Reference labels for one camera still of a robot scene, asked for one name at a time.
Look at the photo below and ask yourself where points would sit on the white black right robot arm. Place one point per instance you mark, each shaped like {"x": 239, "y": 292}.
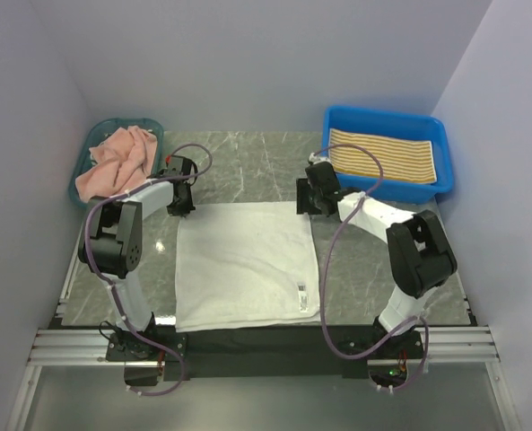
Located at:
{"x": 420, "y": 257}

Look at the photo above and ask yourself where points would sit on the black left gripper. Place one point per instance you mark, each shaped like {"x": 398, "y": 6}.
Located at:
{"x": 182, "y": 211}

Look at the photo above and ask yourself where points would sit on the white terry towel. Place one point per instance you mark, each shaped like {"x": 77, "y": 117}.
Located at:
{"x": 242, "y": 265}

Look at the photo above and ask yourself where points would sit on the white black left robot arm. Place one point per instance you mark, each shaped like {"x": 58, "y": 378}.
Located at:
{"x": 111, "y": 243}

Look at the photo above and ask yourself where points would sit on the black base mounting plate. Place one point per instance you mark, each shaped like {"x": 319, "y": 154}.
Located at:
{"x": 259, "y": 352}

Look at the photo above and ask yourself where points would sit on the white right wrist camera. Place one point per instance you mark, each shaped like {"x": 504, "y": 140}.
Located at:
{"x": 316, "y": 158}

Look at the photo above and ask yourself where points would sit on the yellow white striped towel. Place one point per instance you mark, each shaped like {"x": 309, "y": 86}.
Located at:
{"x": 401, "y": 160}

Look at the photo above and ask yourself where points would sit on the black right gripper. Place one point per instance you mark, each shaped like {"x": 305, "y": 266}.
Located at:
{"x": 303, "y": 191}

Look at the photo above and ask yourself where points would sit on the blue plastic bin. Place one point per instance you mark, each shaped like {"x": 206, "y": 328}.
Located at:
{"x": 398, "y": 125}

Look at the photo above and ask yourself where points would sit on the teal plastic laundry basket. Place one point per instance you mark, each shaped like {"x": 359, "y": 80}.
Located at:
{"x": 98, "y": 134}

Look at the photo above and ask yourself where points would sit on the pink terry towel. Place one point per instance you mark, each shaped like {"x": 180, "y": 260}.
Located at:
{"x": 123, "y": 162}

